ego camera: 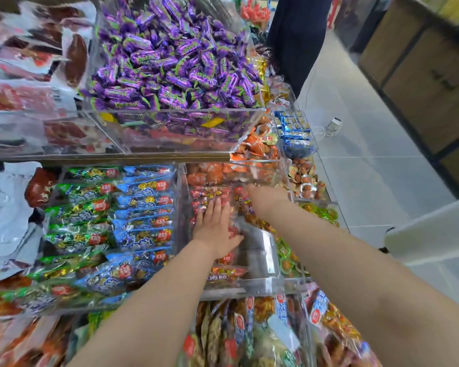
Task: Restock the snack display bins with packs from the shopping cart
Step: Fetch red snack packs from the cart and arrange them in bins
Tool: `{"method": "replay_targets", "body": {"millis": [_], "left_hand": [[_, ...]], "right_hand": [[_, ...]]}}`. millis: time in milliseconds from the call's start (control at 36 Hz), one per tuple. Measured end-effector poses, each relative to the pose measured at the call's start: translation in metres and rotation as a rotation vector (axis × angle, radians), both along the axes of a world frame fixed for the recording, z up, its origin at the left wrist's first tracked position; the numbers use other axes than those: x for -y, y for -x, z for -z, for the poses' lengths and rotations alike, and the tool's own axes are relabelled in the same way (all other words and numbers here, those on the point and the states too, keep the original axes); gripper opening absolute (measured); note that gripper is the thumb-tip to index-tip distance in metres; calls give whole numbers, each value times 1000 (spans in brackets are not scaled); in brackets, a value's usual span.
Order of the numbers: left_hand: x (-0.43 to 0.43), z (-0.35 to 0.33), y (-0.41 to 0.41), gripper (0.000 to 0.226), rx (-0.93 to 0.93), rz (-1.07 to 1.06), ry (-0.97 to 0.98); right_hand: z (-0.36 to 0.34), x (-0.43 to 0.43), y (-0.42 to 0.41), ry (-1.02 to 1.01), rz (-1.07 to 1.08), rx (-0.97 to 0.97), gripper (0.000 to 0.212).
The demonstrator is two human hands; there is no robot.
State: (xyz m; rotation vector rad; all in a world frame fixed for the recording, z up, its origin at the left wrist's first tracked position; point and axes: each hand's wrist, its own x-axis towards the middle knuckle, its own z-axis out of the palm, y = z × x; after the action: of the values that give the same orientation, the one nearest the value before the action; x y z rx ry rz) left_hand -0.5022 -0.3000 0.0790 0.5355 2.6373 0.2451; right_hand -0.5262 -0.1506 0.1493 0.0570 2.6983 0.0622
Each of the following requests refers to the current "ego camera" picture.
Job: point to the person's left hand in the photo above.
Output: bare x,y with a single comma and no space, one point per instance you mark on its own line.
214,235

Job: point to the person's right hand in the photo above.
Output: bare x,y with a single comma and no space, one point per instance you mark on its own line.
267,202

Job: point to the person's left middle finger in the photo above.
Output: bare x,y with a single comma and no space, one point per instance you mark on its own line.
216,210

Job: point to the person's left little finger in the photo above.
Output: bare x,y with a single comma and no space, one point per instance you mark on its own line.
197,220

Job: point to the person's left thumb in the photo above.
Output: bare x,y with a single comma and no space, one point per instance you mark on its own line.
236,240

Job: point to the person's right fingers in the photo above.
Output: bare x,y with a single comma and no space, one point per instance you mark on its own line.
254,196

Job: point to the person's right forearm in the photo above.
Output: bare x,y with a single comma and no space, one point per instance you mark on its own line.
359,294

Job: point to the person's left forearm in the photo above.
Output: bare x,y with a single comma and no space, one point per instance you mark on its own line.
153,313

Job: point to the pile of small red packets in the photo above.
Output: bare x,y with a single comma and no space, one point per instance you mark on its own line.
210,194

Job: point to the pile of orange wrapped candies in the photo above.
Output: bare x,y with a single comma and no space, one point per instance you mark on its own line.
252,149

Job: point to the pile of blue snack packets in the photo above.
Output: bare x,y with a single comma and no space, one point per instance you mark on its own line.
145,221

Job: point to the pile of brown wrapped sweets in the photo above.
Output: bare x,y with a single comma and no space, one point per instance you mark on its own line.
304,179

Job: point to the pile of green jelly cups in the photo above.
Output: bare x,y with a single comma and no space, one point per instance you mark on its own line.
290,256

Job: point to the pile of small blue candies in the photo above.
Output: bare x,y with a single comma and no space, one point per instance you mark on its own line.
294,129

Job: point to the large clear acrylic candy bin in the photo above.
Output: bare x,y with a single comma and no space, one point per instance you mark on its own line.
176,129

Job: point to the pile of mixed snack packets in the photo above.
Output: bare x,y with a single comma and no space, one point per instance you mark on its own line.
244,332

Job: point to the clear plastic label holder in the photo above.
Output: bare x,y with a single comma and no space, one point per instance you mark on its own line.
331,127

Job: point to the pile of green snack packets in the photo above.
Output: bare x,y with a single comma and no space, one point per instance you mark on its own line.
80,217

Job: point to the clear acrylic bin with divider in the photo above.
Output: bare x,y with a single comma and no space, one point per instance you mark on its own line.
111,301

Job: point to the pile of golden wrapped candies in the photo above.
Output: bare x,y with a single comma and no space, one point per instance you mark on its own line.
266,78

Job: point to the pile of orange red packets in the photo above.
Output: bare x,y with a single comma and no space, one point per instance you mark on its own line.
336,328

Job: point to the pile of purple wrapped candies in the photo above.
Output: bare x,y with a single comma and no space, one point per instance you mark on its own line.
176,57

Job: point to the dark red snack packet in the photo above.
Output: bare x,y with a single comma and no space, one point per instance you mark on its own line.
40,187

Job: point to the white plastic bag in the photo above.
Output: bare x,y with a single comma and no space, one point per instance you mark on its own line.
432,229

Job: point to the bunch of red sweets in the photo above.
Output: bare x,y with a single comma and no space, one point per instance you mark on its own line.
254,12

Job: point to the pile of silver foil bags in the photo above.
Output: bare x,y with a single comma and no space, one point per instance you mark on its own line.
5,214

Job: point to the wooden cabinet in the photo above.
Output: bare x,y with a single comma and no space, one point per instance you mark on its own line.
424,80

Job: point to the pile of red dried snack bags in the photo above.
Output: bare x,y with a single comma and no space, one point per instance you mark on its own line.
19,332

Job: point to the pile of red white snack packets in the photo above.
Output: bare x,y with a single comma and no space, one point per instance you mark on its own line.
30,64

